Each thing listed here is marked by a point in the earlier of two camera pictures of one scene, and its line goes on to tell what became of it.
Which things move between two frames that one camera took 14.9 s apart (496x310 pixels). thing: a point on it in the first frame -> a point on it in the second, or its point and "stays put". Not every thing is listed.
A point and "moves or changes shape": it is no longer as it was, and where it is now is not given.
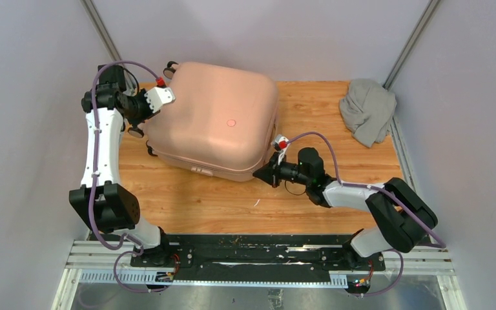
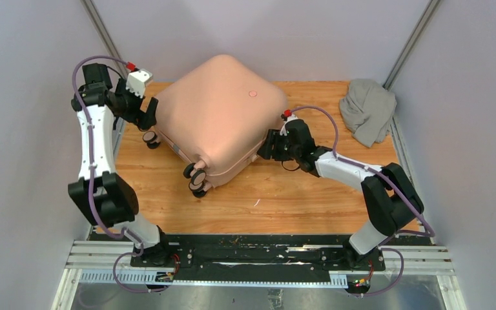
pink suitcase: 221,125 moves or changes shape
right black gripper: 271,172 -> 274,137
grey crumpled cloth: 366,110 stays put
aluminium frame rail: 111,263 stays put
